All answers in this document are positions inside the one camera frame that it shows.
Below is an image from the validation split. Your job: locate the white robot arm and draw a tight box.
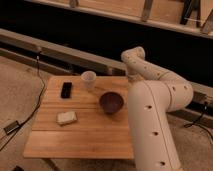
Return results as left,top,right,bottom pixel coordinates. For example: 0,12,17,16
121,47,193,171

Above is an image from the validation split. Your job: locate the dark purple ceramic bowl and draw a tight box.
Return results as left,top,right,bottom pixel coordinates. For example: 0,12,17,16
99,92,124,114

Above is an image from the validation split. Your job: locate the clear plastic cup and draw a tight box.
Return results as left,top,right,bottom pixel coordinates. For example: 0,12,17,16
81,71,96,91

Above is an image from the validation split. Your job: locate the black smartphone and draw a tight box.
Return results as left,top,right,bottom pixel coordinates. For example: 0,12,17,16
61,82,72,99

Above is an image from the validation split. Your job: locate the wooden table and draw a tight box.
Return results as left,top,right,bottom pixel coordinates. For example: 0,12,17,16
23,76,133,159

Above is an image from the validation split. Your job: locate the white sponge block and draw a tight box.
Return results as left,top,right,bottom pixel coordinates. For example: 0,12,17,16
57,111,77,125

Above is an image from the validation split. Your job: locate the black power adapter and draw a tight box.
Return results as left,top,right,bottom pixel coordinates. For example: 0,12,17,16
4,121,20,135

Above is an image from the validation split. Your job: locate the black cable at right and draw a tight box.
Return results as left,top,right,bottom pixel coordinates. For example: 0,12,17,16
182,101,213,141

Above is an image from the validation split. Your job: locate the black cable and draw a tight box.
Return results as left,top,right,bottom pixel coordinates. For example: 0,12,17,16
0,49,48,151
182,101,213,141

